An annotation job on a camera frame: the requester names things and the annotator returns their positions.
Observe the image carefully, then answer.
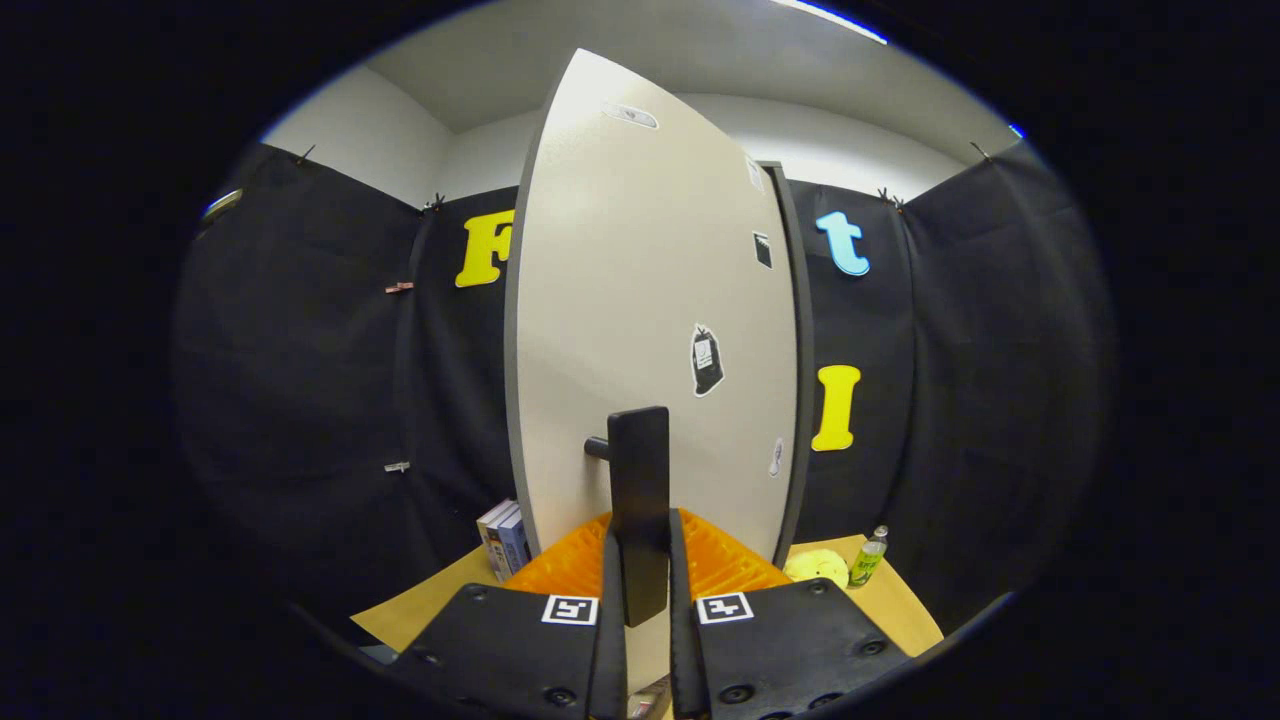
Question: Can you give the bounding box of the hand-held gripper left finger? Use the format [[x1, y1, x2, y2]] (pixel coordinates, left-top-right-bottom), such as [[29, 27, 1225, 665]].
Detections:
[[385, 510, 630, 720]]

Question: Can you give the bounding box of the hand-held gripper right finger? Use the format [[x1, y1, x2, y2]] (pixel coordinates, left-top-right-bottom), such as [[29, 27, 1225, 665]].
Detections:
[[667, 507, 914, 720]]

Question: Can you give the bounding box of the grey shoe cabinet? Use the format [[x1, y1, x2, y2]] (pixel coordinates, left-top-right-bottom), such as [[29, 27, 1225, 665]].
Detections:
[[760, 160, 817, 571]]

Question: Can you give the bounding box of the beige shoe cabinet door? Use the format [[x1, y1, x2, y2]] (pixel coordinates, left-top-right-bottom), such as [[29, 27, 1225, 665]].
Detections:
[[503, 48, 801, 693]]

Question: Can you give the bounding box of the blue paperback book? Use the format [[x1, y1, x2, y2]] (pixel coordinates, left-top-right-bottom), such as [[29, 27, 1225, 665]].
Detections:
[[496, 506, 533, 577]]

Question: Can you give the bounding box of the yellow round object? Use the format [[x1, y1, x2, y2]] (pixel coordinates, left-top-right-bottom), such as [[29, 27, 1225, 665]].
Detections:
[[783, 548, 851, 590]]

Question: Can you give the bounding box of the cream paperback book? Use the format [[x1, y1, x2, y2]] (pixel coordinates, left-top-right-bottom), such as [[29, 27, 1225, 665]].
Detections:
[[476, 498, 513, 583]]

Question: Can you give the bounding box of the green drink bottle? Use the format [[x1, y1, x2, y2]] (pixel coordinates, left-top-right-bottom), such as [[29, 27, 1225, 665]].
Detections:
[[848, 525, 889, 589]]

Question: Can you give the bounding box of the black backdrop cloth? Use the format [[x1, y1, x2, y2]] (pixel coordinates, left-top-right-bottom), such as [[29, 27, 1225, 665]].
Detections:
[[175, 140, 1116, 641]]

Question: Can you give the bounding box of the long ceiling light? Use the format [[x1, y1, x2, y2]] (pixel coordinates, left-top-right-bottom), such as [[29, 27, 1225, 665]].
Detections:
[[770, 0, 889, 46]]

